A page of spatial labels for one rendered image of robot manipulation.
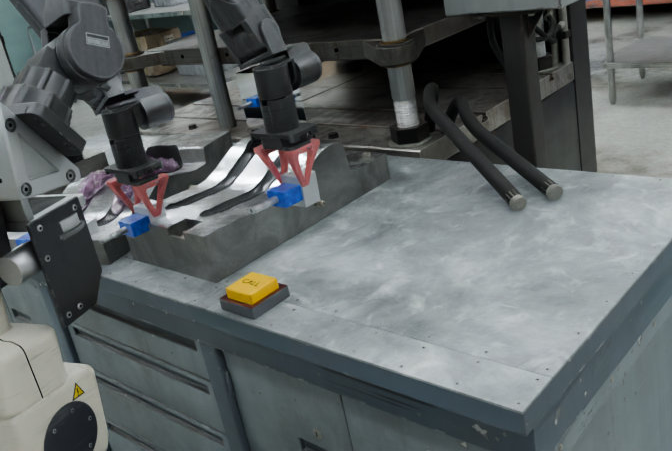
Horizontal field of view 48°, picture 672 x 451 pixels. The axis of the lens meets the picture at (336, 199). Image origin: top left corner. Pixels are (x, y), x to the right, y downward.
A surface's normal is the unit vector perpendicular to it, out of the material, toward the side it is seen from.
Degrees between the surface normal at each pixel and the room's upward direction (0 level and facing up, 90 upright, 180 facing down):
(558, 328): 0
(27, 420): 90
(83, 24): 74
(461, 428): 90
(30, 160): 90
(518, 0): 90
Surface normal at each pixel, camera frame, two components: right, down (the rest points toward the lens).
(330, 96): 0.73, 0.11
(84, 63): 0.72, -0.20
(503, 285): -0.18, -0.92
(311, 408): -0.65, 0.38
